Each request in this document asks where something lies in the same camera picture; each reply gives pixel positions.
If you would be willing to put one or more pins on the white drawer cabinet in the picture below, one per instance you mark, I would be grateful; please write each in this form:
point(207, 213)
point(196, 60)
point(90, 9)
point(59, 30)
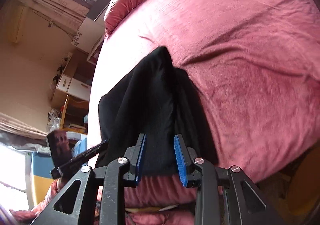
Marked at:
point(74, 87)

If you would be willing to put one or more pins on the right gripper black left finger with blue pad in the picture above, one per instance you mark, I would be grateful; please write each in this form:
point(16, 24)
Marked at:
point(76, 202)

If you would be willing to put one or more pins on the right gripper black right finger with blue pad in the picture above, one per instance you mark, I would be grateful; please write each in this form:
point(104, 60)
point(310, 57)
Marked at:
point(224, 196)

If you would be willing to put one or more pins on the black pants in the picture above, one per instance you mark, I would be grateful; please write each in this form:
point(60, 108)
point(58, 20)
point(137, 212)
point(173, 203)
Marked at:
point(158, 100)

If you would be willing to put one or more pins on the pink bed blanket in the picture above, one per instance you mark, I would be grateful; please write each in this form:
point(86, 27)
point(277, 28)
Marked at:
point(255, 65)

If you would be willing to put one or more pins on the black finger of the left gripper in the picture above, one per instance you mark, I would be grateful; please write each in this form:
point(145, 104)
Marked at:
point(80, 156)

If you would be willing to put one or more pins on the round orange stool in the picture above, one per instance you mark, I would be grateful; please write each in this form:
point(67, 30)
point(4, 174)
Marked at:
point(303, 192)

